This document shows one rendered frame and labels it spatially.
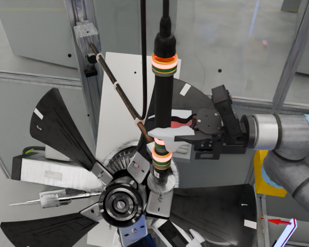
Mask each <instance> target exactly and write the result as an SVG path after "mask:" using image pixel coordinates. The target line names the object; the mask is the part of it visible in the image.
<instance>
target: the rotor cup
mask: <svg viewBox="0 0 309 247"><path fill-rule="evenodd" d="M113 175H114V176H115V177H114V178H113V179H112V181H111V182H110V183H109V184H108V185H107V186H106V187H105V188H104V189H103V191H102V192H101V195H100V198H99V211H100V214H101V216H102V217H103V219H104V220H105V221H106V222H107V223H109V224H110V225H112V226H114V227H119V228H125V227H129V226H132V225H134V224H135V223H137V222H138V221H139V220H140V218H141V217H142V215H143V214H144V213H146V208H147V204H148V199H149V195H150V189H149V188H148V184H146V183H145V185H144V186H143V185H142V184H141V183H140V184H139V183H138V182H137V181H136V180H135V179H134V178H133V177H132V175H131V174H130V173H129V172H128V171H127V168H122V169H120V170H118V171H117V172H116V173H114V174H113ZM132 180H133V181H134V183H133V184H130V182H131V181H132ZM146 182H147V181H146ZM119 201H122V202H124V204H125V207H124V208H123V209H119V208H118V207H117V203H118V202H119ZM146 203H147V204H146ZM145 204H146V207H145V209H144V206H145Z"/></svg>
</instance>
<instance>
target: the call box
mask: <svg viewBox="0 0 309 247"><path fill-rule="evenodd" d="M267 152H268V150H257V151H256V154H255V157H254V170H255V184H256V193H258V194H265V195H272V196H278V197H285V195H286V193H287V191H286V190H285V189H284V188H274V187H273V186H271V185H268V184H267V183H266V182H265V181H264V180H263V178H262V176H261V168H262V164H263V160H264V158H265V156H266V155H267Z"/></svg>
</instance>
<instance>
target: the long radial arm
mask: <svg viewBox="0 0 309 247"><path fill-rule="evenodd" d="M21 181H27V182H34V183H40V184H46V185H52V186H58V187H64V188H70V189H77V190H83V191H89V192H95V193H98V192H102V191H103V189H104V188H102V187H104V186H105V185H104V184H102V182H101V181H100V180H99V179H97V177H96V176H95V175H94V174H93V173H92V172H88V171H87V170H86V169H85V168H84V167H82V166H81V165H79V164H78V163H76V162H75V161H73V162H70V161H62V160H55V159H48V158H46V157H45V154H44V153H38V154H34V155H31V156H28V157H25V158H22V168H21Z"/></svg>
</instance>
